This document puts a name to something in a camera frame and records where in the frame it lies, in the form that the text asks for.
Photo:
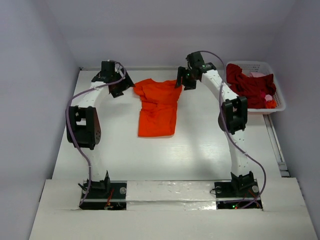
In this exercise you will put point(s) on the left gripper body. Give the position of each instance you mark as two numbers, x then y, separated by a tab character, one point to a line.
118	78

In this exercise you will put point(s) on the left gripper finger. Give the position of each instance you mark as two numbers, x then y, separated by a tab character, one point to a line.
127	81
116	90

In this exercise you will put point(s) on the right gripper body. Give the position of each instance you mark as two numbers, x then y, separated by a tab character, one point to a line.
184	78

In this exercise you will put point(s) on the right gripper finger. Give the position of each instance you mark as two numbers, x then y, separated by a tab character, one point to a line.
190	84
181	75

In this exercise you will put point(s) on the orange t shirt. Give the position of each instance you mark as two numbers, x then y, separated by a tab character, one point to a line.
159	106

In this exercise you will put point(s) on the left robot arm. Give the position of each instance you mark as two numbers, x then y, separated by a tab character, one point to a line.
83	128

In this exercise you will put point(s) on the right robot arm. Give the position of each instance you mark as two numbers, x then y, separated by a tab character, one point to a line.
232	120

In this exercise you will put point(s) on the white plastic basket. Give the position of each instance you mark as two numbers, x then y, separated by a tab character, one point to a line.
262	67

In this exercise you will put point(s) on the dark red t shirt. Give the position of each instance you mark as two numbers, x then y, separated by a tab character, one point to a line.
238	82

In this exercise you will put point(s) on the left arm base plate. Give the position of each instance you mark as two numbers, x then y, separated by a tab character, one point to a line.
112	198

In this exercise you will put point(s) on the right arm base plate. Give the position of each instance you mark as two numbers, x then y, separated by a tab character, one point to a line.
237	200

